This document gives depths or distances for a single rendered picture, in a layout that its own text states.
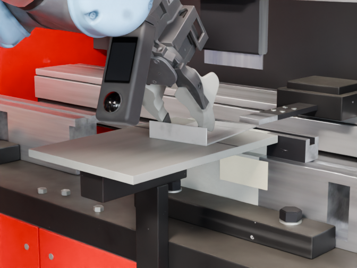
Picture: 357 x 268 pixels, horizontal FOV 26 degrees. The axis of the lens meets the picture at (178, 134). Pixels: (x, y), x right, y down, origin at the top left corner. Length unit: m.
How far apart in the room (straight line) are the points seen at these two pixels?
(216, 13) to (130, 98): 0.27
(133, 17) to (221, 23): 0.44
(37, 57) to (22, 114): 0.54
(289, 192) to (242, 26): 0.23
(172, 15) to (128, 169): 0.19
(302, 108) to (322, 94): 0.04
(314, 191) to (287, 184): 0.04
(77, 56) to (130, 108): 1.16
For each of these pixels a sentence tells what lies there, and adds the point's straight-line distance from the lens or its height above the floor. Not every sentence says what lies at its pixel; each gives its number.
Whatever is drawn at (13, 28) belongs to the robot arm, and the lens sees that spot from 0.73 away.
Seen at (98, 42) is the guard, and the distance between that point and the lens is 2.00.
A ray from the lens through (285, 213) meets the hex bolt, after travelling 0.96.
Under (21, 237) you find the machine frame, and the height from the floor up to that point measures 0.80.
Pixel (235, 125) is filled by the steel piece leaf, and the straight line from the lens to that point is 1.05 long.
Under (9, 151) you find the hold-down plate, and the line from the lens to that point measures 1.38.
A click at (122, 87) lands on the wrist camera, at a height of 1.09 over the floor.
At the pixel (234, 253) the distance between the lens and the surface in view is 0.95.
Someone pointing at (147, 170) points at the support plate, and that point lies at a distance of 0.83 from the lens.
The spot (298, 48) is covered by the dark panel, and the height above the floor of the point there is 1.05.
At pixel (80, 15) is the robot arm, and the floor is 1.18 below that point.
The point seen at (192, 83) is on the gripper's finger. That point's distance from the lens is 0.89.
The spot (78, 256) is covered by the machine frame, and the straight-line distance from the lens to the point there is 1.13.
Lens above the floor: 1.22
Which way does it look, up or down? 13 degrees down
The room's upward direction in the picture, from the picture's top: straight up
